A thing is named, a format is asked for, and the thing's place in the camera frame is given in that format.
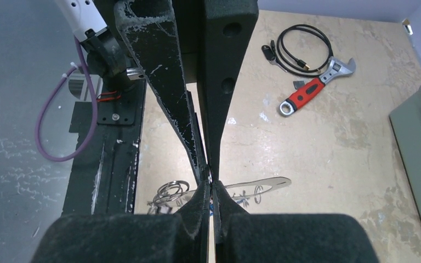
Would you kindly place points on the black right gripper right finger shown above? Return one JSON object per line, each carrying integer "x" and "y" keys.
{"x": 244, "y": 237}

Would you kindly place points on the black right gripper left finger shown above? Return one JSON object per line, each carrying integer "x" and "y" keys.
{"x": 178, "y": 237}

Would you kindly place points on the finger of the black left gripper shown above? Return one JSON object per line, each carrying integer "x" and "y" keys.
{"x": 227, "y": 27}
{"x": 149, "y": 30}

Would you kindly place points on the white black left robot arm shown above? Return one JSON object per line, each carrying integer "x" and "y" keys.
{"x": 189, "y": 52}

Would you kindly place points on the black metal base rail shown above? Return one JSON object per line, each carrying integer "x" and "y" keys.
{"x": 104, "y": 175}

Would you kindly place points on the red handled adjustable wrench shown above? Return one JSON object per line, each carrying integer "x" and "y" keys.
{"x": 308, "y": 91}

